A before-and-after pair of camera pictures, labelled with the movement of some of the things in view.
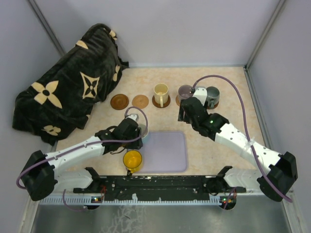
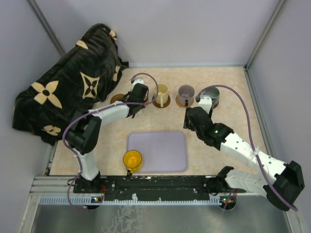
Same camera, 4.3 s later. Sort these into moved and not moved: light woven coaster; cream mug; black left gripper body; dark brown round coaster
Moved: black left gripper body
Not moved: cream mug; dark brown round coaster; light woven coaster
